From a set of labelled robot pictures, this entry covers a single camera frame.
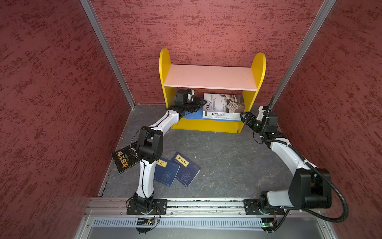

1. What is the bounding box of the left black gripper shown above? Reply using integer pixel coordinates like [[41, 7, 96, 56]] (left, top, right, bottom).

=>
[[184, 97, 208, 113]]

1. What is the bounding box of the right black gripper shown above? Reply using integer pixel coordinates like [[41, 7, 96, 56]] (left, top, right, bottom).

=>
[[240, 112, 266, 134]]

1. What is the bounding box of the white book with brown blocks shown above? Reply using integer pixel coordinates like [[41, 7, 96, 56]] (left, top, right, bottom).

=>
[[203, 112, 241, 121]]

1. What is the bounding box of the heritage culture photo book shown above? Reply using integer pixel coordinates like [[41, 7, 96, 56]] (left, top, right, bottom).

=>
[[203, 94, 247, 116]]

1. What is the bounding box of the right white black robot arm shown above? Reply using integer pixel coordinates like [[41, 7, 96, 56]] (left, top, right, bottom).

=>
[[240, 111, 332, 212]]

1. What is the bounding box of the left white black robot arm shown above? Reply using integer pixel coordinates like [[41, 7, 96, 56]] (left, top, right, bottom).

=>
[[133, 89, 207, 214]]

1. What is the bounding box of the yellow pink blue bookshelf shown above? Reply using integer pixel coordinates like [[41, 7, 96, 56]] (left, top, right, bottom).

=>
[[159, 48, 266, 133]]

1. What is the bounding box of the right dark blue booklet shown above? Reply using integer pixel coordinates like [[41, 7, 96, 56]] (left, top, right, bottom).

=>
[[171, 152, 201, 187]]

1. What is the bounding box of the dark blue booklet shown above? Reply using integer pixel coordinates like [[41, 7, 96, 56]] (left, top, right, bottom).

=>
[[171, 152, 201, 187], [154, 158, 180, 187]]

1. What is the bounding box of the left dark blue booklet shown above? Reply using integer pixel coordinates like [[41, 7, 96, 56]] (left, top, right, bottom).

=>
[[154, 158, 180, 187]]

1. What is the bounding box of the right corner aluminium profile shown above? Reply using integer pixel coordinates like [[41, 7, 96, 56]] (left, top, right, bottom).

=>
[[269, 0, 336, 109]]

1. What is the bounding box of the corner aluminium profile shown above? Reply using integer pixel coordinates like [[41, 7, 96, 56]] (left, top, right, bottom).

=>
[[80, 0, 136, 110], [269, 0, 336, 109]]

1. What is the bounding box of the black book with gold letters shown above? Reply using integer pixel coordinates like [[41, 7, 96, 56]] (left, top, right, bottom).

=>
[[111, 142, 139, 173]]

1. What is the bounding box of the right green circuit board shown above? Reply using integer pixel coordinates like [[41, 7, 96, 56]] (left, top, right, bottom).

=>
[[261, 218, 277, 231]]

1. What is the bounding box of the green circuit board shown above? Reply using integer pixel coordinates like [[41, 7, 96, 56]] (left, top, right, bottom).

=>
[[261, 218, 277, 231], [136, 218, 157, 227]]

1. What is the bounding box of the left green circuit board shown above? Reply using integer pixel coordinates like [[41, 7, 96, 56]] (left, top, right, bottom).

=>
[[136, 218, 157, 227]]

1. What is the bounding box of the left corner aluminium profile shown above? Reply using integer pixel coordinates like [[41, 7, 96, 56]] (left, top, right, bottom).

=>
[[80, 0, 136, 110]]

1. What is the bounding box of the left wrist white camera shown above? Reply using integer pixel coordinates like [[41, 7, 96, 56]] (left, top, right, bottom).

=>
[[186, 89, 195, 102]]

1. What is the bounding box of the wrist white camera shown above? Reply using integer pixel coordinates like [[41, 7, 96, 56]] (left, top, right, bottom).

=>
[[257, 106, 269, 122], [186, 89, 195, 102]]

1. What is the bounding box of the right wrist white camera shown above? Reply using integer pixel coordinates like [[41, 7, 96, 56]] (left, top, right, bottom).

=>
[[257, 106, 269, 122]]

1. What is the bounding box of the black corrugated cable conduit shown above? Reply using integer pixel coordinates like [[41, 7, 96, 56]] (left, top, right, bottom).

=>
[[262, 95, 349, 223]]

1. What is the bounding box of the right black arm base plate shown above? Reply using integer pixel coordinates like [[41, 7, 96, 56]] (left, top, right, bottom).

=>
[[243, 199, 285, 216]]

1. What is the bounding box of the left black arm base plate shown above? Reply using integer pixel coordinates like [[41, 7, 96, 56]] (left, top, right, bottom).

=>
[[126, 199, 168, 216]]

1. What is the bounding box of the aluminium mounting rail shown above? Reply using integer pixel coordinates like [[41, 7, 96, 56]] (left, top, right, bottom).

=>
[[84, 196, 326, 218]]

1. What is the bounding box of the slotted white cable duct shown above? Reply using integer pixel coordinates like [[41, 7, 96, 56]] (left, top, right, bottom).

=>
[[92, 217, 263, 230]]

